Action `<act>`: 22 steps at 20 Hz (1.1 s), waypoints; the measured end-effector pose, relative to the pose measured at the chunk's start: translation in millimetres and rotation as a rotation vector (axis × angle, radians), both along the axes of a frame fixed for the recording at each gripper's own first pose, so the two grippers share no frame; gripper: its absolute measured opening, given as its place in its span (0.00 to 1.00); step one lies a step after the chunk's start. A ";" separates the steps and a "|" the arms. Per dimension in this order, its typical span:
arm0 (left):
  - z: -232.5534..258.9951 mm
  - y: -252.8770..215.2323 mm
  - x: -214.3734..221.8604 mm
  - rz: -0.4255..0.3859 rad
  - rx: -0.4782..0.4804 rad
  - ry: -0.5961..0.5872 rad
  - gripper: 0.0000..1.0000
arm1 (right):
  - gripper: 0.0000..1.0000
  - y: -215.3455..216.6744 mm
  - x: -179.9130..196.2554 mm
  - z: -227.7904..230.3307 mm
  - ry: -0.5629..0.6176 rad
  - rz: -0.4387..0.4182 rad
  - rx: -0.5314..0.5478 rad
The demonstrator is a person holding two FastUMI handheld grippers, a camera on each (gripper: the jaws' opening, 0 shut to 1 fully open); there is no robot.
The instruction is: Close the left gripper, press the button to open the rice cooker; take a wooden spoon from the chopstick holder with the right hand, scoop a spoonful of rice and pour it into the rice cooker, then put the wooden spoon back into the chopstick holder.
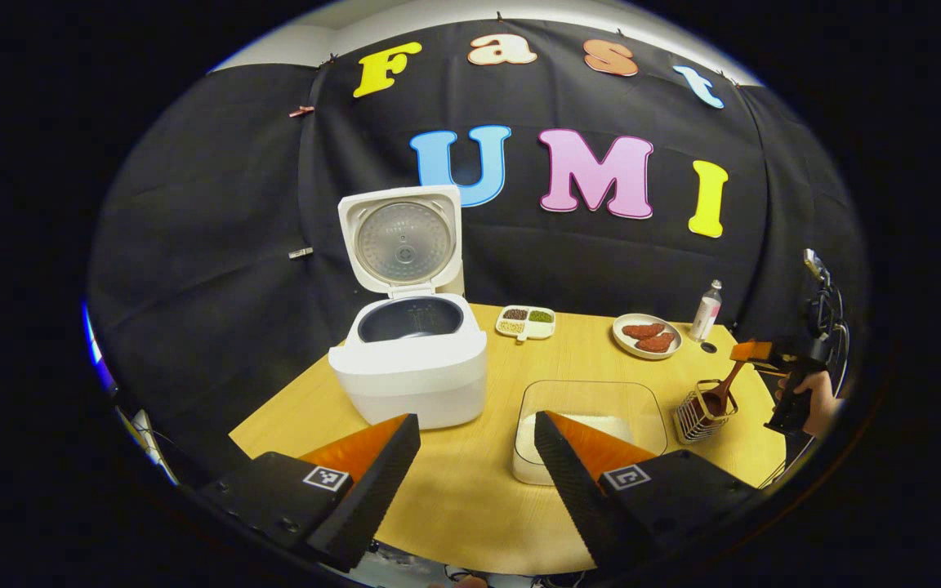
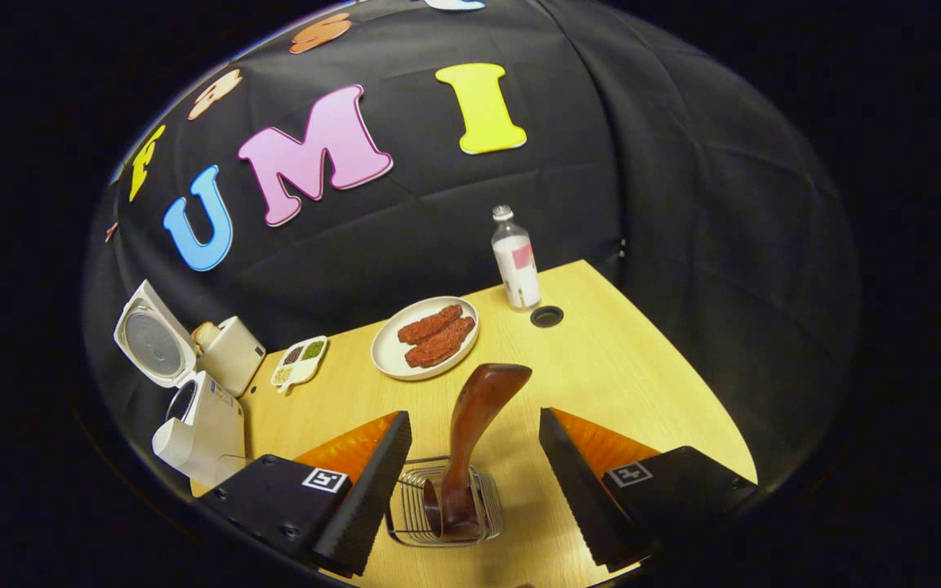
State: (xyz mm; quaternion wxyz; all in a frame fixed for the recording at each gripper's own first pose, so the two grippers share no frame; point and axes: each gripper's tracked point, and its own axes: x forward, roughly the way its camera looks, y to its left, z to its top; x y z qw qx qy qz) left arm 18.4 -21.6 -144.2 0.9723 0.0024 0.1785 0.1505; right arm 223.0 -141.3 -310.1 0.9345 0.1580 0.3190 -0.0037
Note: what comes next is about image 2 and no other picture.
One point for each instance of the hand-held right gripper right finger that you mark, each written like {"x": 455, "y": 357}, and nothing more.
{"x": 581, "y": 506}

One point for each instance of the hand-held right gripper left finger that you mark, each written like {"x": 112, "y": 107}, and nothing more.
{"x": 364, "y": 506}

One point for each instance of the brown wooden spoon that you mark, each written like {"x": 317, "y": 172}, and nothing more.
{"x": 474, "y": 416}

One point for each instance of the white rice cooker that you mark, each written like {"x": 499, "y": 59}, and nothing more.
{"x": 209, "y": 425}

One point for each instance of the white divided dish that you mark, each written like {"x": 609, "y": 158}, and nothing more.
{"x": 311, "y": 366}

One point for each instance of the yellow beans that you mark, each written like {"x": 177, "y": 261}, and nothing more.
{"x": 283, "y": 375}

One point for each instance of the white round plate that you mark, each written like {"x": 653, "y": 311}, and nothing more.
{"x": 389, "y": 351}

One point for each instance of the green beans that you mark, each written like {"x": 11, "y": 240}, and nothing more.
{"x": 314, "y": 349}

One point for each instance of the brown beans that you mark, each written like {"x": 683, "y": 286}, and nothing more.
{"x": 292, "y": 355}

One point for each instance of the red-brown sausage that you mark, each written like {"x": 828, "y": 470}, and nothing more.
{"x": 430, "y": 324}
{"x": 439, "y": 343}

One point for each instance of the black desk grommet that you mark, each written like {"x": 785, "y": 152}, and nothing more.
{"x": 546, "y": 317}

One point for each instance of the white toaster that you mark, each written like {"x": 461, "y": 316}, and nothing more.
{"x": 238, "y": 359}

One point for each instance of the toast bread slice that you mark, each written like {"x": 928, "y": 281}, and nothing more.
{"x": 206, "y": 335}

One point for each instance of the clear bottle pink label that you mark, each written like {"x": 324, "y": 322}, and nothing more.
{"x": 519, "y": 273}

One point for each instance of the pink cloth clip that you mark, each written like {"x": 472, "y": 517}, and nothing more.
{"x": 111, "y": 231}

